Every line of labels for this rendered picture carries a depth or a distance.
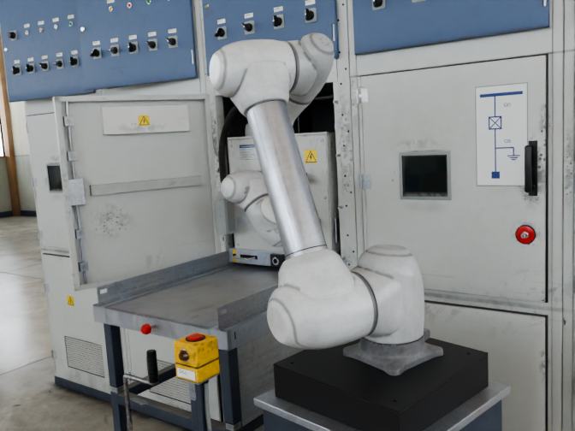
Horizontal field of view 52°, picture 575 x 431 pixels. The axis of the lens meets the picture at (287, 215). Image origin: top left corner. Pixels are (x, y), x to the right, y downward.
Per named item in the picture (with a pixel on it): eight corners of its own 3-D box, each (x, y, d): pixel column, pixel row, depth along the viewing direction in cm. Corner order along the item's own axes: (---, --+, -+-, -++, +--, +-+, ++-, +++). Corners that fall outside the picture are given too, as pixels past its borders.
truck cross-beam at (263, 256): (337, 273, 224) (336, 257, 223) (229, 262, 256) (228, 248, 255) (344, 270, 228) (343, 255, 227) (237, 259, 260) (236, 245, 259)
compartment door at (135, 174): (71, 287, 235) (50, 97, 225) (217, 262, 267) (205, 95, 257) (74, 291, 229) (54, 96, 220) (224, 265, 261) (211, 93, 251)
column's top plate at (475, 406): (511, 392, 147) (511, 385, 146) (405, 471, 116) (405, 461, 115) (366, 352, 179) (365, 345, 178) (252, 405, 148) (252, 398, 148)
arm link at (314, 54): (305, 70, 167) (263, 71, 161) (333, 20, 153) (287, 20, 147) (323, 106, 162) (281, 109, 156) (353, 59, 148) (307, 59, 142)
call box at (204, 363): (198, 386, 144) (195, 345, 143) (175, 379, 149) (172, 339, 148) (221, 374, 151) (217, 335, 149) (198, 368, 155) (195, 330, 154)
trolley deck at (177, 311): (228, 351, 169) (227, 331, 168) (94, 321, 206) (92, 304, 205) (349, 292, 223) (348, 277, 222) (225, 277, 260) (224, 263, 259)
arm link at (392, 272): (439, 333, 144) (438, 245, 140) (380, 352, 135) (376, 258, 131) (395, 316, 158) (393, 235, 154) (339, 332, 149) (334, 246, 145)
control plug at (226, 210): (226, 234, 241) (223, 191, 239) (217, 234, 244) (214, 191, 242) (239, 232, 247) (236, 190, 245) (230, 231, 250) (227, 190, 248)
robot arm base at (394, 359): (455, 349, 148) (455, 327, 147) (394, 377, 135) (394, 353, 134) (400, 330, 163) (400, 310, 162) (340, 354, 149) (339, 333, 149)
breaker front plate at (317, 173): (330, 261, 225) (324, 133, 219) (234, 251, 254) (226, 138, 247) (332, 260, 226) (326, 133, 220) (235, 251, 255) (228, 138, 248)
